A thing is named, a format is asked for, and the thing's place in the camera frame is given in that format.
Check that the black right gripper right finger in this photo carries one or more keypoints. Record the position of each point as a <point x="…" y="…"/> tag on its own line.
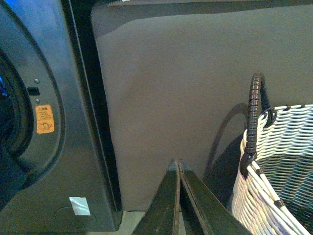
<point x="202" y="212"/>

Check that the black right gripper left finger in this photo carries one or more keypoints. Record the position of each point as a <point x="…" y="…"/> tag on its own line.
<point x="162" y="217"/>

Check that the grey front-load washing machine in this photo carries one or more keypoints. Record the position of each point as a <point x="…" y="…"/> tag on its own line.
<point x="48" y="56"/>

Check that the white woven laundry basket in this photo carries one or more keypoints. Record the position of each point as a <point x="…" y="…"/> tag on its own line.
<point x="276" y="196"/>

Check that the white tape strip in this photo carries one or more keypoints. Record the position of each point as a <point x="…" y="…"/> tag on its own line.
<point x="80" y="206"/>

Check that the grey side cabinet panel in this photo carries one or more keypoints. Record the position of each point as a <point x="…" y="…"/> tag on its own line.
<point x="177" y="78"/>

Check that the orange warning sticker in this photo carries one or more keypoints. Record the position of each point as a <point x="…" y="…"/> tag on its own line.
<point x="44" y="119"/>

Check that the black wrapped basket handle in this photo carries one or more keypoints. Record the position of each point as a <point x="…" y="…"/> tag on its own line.
<point x="258" y="101"/>

